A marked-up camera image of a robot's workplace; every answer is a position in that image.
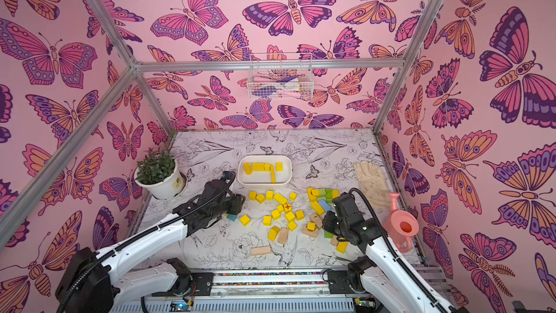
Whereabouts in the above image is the white plastic bin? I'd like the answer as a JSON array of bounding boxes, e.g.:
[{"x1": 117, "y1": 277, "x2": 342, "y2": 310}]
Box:
[{"x1": 237, "y1": 155, "x2": 293, "y2": 188}]

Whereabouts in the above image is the yellow cylinder block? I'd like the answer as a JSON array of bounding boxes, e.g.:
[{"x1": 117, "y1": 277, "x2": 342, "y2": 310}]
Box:
[{"x1": 244, "y1": 163, "x2": 253, "y2": 175}]

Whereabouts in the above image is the wire basket on wall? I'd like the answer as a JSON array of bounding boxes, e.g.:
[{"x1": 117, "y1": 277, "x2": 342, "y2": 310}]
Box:
[{"x1": 246, "y1": 52, "x2": 314, "y2": 101}]

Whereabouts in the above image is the beige work glove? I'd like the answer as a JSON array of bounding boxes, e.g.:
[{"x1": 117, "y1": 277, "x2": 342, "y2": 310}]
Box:
[{"x1": 353, "y1": 161, "x2": 391, "y2": 210}]

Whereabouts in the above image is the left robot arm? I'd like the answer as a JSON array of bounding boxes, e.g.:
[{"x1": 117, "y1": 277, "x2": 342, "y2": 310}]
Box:
[{"x1": 56, "y1": 171, "x2": 246, "y2": 312}]

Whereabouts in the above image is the natural wood block upright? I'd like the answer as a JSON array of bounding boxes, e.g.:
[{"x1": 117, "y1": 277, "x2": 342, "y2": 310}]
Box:
[{"x1": 276, "y1": 228, "x2": 289, "y2": 246}]

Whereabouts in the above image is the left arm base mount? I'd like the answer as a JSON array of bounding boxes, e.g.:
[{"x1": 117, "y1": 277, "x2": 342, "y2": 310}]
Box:
[{"x1": 167, "y1": 272, "x2": 214, "y2": 296}]

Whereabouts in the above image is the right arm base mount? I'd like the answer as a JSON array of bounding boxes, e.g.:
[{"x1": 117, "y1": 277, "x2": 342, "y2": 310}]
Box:
[{"x1": 321, "y1": 267, "x2": 379, "y2": 296}]

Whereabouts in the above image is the blue block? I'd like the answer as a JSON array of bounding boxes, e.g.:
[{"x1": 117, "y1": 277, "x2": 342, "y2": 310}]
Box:
[{"x1": 319, "y1": 200, "x2": 332, "y2": 212}]

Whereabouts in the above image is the pink watering can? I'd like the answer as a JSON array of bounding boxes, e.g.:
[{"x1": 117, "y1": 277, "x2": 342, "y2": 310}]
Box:
[{"x1": 382, "y1": 193, "x2": 420, "y2": 254}]

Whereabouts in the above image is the yellow long block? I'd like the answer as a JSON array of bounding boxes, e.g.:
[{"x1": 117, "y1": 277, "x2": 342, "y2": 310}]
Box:
[{"x1": 336, "y1": 241, "x2": 350, "y2": 254}]

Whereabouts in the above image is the long natural wood block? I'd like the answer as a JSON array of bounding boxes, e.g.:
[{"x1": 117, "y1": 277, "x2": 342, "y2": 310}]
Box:
[{"x1": 250, "y1": 246, "x2": 272, "y2": 256}]

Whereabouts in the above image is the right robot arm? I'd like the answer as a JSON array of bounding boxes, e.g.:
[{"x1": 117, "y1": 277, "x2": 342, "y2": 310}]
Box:
[{"x1": 323, "y1": 188, "x2": 468, "y2": 312}]

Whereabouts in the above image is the potted green plant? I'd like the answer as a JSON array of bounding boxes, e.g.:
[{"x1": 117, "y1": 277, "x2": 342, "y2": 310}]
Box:
[{"x1": 134, "y1": 149, "x2": 186, "y2": 200}]

